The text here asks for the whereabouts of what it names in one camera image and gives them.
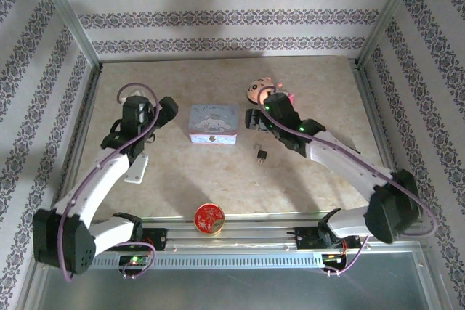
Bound small black padlock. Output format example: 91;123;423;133
252;142;269;160

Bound blue cartoon tin box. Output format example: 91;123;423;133
187;103;240;146

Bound plush doll in pink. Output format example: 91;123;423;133
246;76;296;106

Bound red round tin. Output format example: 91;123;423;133
194;203;225;237

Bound grey metal sheet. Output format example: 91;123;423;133
17;251;448;310

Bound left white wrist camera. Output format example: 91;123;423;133
121;88;145;102

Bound aluminium side rail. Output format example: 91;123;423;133
50;62;105;226
350;58;413;222

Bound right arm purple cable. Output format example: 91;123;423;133
257;85;437;277

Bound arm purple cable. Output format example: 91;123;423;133
257;85;437;277
59;83;160;282

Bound long aluminium rail frame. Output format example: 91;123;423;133
34;211;426;254

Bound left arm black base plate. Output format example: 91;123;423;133
101;227;168;252

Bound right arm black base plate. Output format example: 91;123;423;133
296;226;361;251

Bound aluminium corner post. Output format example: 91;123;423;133
31;0;102;68
357;0;428;67

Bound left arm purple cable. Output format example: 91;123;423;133
59;83;160;282

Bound slotted grey cable duct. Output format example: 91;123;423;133
46;254;328;270

